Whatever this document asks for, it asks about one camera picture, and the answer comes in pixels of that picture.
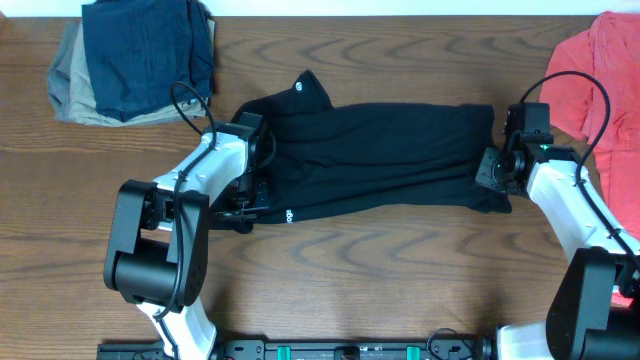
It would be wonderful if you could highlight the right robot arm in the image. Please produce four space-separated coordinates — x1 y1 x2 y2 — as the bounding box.
476 102 639 359

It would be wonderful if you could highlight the folded navy blue garment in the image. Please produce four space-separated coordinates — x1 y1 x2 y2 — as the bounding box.
82 0 214 122

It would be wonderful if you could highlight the red t-shirt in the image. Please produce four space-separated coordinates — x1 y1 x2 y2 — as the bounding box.
540 12 639 238

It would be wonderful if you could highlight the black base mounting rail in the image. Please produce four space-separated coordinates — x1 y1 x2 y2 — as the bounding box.
96 324 501 360

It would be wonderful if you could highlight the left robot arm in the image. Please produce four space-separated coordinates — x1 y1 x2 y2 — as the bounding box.
97 113 276 359

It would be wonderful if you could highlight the folded beige garment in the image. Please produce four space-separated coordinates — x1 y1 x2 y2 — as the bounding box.
70 18 215 127

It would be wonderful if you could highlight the black t-shirt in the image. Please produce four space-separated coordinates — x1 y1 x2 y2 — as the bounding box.
210 71 512 234

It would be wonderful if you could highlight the folded grey garment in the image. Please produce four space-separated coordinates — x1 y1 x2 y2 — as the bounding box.
46 21 80 122

